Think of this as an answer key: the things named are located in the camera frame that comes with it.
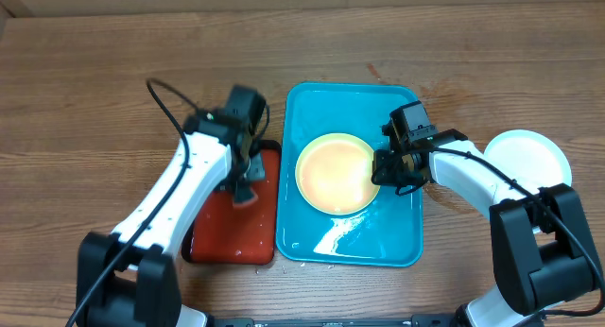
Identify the hourglass green red sponge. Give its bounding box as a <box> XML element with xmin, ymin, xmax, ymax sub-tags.
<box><xmin>233</xmin><ymin>187</ymin><xmax>258</xmax><ymax>209</ymax></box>

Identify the red black small tray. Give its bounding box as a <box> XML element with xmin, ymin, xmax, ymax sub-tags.
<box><xmin>181</xmin><ymin>140</ymin><xmax>281</xmax><ymax>266</ymax></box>

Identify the light blue plate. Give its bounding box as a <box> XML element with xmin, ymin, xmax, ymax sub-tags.
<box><xmin>484</xmin><ymin>129</ymin><xmax>572</xmax><ymax>187</ymax></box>

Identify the teal plastic tray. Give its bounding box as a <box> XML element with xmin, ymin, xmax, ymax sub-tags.
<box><xmin>276</xmin><ymin>82</ymin><xmax>423</xmax><ymax>267</ymax></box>

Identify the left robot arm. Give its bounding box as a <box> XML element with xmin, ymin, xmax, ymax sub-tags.
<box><xmin>67</xmin><ymin>85</ymin><xmax>269</xmax><ymax>326</ymax></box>

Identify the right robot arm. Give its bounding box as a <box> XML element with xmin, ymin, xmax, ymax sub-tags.
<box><xmin>372</xmin><ymin>101</ymin><xmax>604</xmax><ymax>326</ymax></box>

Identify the yellow plate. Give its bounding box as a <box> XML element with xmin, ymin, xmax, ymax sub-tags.
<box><xmin>295</xmin><ymin>133</ymin><xmax>380</xmax><ymax>215</ymax></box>

